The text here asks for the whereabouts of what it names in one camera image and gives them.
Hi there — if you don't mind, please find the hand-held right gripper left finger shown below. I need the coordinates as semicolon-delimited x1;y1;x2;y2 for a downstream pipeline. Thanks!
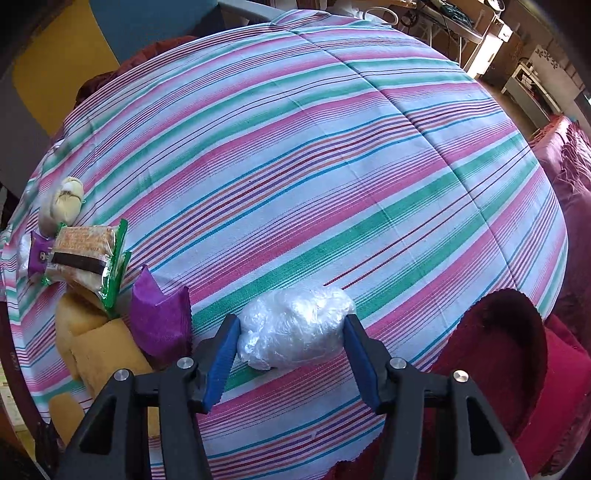
54;315;242;480

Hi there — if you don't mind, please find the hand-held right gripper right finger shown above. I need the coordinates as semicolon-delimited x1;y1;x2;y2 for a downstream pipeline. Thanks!
344;314;532;480

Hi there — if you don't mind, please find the purple cloth pouch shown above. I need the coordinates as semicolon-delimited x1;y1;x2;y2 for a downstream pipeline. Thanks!
129;265;192;365

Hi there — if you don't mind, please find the clear plastic wrap bundle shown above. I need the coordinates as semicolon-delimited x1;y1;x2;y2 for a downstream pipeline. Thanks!
236;286;357;370

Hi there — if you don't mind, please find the green-edged cracker packet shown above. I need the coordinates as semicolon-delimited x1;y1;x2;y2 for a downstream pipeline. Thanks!
69;251;132;320
44;218;129;287

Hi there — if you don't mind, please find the striped tablecloth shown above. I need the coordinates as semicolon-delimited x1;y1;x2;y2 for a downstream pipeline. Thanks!
0;18;570;480

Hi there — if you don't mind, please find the shiny purple snack packet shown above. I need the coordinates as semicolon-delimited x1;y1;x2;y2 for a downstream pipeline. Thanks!
18;230;58;278

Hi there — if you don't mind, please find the white wrapped snack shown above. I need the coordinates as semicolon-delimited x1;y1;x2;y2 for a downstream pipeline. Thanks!
39;176;86;232

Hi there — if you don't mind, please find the maroon fringed blanket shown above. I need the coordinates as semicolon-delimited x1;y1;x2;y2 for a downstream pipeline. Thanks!
529;115;591;324

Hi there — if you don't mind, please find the maroon crumpled cloth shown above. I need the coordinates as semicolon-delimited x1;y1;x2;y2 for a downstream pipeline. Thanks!
76;34;199;107

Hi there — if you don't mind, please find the white cabinet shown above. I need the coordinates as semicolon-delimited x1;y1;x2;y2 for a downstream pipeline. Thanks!
501;44;578;130

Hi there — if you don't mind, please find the white table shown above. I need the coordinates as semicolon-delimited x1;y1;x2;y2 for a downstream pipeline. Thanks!
388;0;513;79

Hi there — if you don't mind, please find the grey yellow blue chair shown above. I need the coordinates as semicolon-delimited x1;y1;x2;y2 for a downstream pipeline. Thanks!
0;0;275;185

